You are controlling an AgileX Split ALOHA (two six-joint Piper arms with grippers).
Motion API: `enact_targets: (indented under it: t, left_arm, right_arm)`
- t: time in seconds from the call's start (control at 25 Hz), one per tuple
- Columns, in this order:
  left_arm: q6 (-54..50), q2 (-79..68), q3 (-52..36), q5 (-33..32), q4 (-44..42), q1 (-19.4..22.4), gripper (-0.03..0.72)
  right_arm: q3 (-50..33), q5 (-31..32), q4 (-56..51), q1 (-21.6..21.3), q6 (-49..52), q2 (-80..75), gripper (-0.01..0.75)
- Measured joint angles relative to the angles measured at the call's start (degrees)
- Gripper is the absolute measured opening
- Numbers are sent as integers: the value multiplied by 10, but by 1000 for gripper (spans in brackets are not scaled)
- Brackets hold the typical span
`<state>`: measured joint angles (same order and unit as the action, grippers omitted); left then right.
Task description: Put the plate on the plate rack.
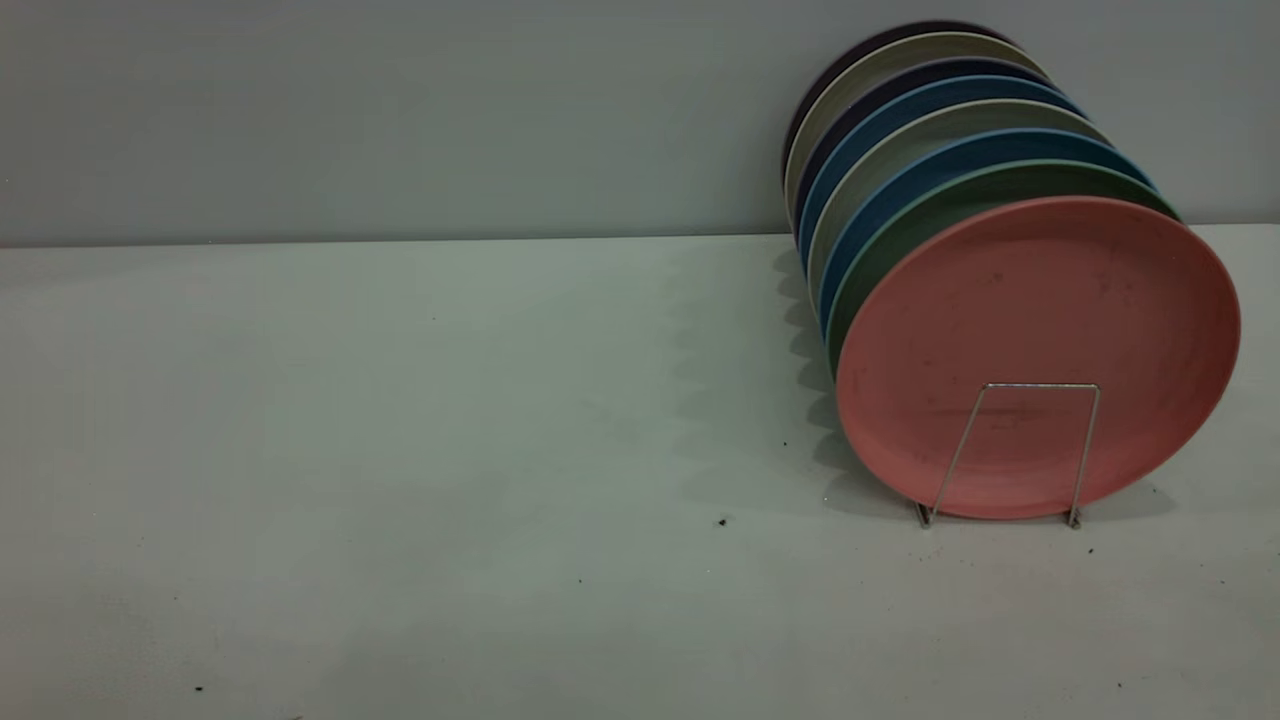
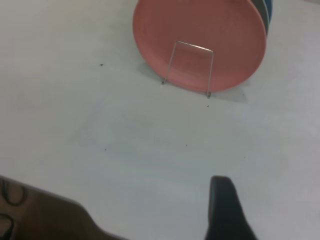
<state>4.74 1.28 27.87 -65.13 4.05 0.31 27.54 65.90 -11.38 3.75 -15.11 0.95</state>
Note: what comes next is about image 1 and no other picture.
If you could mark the pink round plate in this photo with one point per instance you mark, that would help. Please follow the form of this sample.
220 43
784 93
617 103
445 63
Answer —
1040 330

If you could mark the green round plate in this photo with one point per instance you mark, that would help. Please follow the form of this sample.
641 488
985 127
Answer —
960 195

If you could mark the blue round plate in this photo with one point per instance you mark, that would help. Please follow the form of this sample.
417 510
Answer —
1000 145
930 92

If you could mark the dark purple round plate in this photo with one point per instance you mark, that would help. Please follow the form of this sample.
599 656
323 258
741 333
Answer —
880 37
940 68

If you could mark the beige round plate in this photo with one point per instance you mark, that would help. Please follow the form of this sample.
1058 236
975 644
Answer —
960 114
900 50

